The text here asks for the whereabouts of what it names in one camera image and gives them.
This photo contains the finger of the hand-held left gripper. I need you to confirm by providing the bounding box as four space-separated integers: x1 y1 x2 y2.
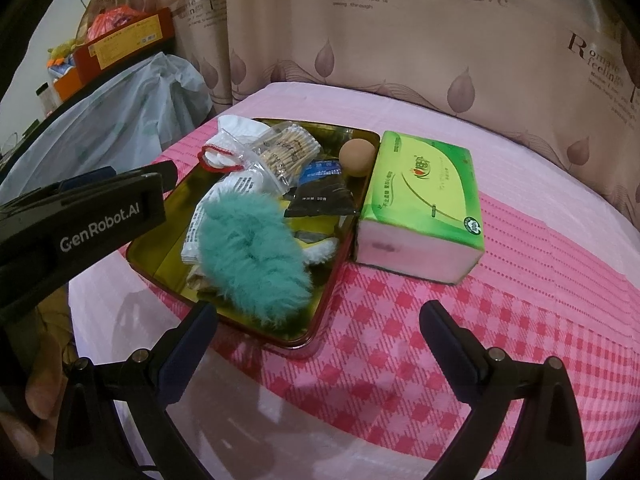
47 169 118 195
114 161 179 197

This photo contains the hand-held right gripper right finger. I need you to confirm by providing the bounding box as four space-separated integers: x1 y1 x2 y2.
419 300 587 480

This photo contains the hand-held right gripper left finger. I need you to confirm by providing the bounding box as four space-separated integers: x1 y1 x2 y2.
52 301 219 480

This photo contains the clear plastic packet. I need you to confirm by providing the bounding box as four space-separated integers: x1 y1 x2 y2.
181 170 266 281

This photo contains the teal fluffy scrunchie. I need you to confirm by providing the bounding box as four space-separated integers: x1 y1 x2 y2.
197 192 316 328

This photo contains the cotton swab packet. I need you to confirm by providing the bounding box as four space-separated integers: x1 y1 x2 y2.
245 122 322 195

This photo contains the gold tin tray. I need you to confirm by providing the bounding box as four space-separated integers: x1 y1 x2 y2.
125 117 381 351

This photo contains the blue black drink sachet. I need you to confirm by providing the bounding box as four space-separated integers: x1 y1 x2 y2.
284 157 362 218

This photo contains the yellow cloth bundle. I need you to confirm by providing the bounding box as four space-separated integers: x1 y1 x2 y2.
282 200 341 266

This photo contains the green tissue pack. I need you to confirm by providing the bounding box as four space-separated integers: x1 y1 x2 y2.
352 130 486 286

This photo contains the brown makeup sponge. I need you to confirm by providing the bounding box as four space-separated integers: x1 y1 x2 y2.
339 139 376 178

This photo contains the person's left hand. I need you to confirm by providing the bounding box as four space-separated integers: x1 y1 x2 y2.
0 355 68 461

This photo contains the pale translucent plastic bag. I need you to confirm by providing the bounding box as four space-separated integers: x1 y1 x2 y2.
0 52 213 206

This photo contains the small orange box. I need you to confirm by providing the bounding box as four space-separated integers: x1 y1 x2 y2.
52 65 83 102

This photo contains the orange cardboard box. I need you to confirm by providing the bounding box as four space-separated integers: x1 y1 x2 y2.
75 7 173 83

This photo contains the red plastic bag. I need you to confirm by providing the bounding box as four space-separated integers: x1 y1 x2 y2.
87 5 146 43

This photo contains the beige leaf print curtain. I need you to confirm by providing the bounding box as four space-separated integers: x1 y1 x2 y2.
105 0 640 221

